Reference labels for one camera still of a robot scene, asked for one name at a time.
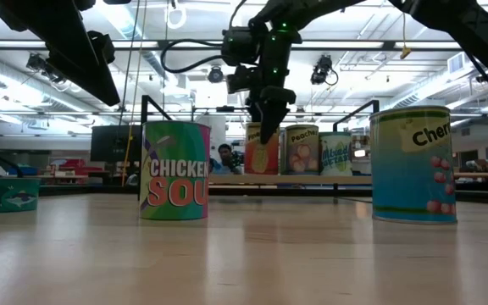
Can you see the round black ceiling spotlight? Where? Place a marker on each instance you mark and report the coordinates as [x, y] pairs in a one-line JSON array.
[[215, 75]]

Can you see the pineapple can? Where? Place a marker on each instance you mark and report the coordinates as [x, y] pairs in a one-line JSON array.
[[254, 156]]

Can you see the wooden shelf with black legs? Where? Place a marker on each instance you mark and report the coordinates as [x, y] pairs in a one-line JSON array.
[[235, 179]]

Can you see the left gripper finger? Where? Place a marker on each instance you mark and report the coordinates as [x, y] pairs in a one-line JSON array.
[[83, 63], [104, 48]]

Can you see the white pillar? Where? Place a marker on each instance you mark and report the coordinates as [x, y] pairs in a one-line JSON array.
[[216, 131]]

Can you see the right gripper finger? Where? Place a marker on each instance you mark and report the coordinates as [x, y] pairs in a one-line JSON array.
[[275, 118], [254, 110]]

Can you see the red workbench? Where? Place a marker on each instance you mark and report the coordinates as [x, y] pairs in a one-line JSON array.
[[74, 166]]

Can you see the person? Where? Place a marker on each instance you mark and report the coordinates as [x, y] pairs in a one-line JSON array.
[[225, 163]]

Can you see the black monitor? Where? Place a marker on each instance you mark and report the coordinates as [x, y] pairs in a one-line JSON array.
[[114, 144]]

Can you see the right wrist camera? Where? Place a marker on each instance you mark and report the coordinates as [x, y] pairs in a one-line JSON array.
[[240, 44]]

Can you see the mixed vegetables can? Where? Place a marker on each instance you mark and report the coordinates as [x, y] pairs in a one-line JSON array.
[[336, 156]]

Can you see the black ceiling spotlight cluster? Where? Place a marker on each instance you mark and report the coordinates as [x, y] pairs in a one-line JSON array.
[[40, 63]]

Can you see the chicken soup can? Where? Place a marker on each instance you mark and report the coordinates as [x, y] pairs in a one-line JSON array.
[[174, 169]]

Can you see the peaches can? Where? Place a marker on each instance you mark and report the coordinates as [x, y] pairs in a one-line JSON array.
[[301, 156]]

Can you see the yellow hanging hook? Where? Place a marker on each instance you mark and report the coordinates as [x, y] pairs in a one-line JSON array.
[[405, 53]]

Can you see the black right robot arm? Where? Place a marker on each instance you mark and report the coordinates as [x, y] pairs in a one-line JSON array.
[[460, 21]]

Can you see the black ceiling camera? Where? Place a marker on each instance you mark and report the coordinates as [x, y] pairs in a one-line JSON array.
[[321, 70]]

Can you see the black aluminium table frame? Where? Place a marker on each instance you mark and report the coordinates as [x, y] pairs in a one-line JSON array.
[[100, 190]]

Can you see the green tuna fish can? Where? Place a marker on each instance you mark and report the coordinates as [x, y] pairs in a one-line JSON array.
[[2, 195]]

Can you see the blue cherries can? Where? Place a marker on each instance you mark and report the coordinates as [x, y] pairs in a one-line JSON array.
[[413, 169]]

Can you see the small black ceiling spotlight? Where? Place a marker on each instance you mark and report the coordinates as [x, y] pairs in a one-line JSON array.
[[485, 77]]

